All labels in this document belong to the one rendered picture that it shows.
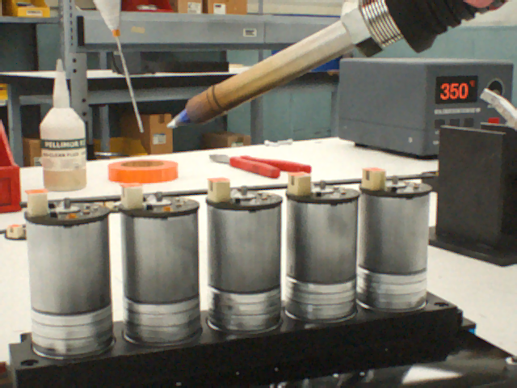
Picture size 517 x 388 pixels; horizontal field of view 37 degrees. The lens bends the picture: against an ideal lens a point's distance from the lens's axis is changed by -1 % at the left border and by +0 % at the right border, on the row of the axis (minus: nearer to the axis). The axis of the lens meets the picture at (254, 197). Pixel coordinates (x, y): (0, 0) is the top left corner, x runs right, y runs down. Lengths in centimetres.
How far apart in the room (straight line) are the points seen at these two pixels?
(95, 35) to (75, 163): 220
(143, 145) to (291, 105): 155
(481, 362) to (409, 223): 5
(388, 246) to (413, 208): 2
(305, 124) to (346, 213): 599
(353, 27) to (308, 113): 605
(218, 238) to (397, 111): 56
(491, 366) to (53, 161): 43
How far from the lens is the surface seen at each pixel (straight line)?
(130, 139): 505
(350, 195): 26
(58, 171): 62
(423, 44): 20
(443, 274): 40
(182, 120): 23
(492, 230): 43
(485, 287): 38
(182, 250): 24
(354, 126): 86
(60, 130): 61
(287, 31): 329
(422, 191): 27
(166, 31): 295
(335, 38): 20
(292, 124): 614
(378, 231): 27
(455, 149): 45
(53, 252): 23
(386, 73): 81
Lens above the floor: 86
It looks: 11 degrees down
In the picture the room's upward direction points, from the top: straight up
